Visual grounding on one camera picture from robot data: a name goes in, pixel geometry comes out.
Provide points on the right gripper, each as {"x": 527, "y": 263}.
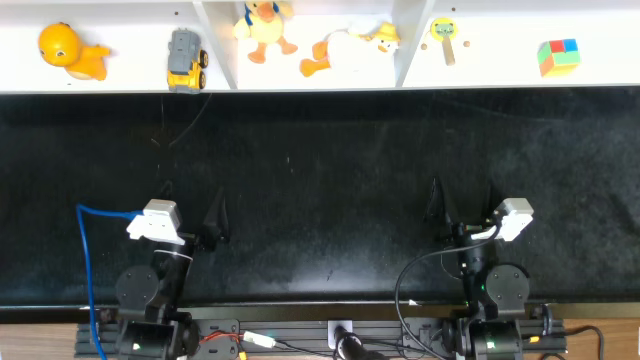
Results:
{"x": 465, "y": 234}

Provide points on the mounting rail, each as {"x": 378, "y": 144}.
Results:
{"x": 310, "y": 340}

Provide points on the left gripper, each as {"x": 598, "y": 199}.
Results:
{"x": 195, "y": 240}

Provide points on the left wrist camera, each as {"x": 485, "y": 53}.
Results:
{"x": 155, "y": 222}

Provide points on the white plush duck yellow hat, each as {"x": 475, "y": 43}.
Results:
{"x": 350, "y": 55}

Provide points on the yellow wooden rattle drum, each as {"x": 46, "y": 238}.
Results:
{"x": 444, "y": 30}

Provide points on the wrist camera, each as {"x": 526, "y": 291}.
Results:
{"x": 155, "y": 222}
{"x": 515, "y": 215}

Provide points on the many-coloured puzzle cube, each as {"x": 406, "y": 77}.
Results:
{"x": 559, "y": 57}

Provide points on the grey and yellow toy truck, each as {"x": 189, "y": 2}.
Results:
{"x": 182, "y": 55}

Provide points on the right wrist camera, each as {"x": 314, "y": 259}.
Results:
{"x": 515, "y": 215}

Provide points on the yellow rubber duck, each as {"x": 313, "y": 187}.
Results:
{"x": 57, "y": 45}

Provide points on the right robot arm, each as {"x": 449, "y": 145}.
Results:
{"x": 507, "y": 287}

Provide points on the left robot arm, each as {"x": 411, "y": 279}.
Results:
{"x": 137, "y": 292}

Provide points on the white shelf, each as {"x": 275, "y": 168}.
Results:
{"x": 125, "y": 65}

